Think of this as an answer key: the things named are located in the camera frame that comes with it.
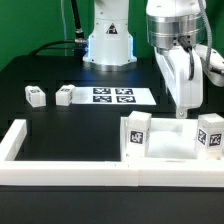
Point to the white square table top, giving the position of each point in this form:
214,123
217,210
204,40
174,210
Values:
169,140

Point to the white marker base plate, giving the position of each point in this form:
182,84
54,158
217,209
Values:
113,96

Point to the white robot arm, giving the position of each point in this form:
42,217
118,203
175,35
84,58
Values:
177,30

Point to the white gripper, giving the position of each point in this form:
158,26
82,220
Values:
175,68

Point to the white U-shaped fence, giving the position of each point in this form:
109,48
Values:
140,172

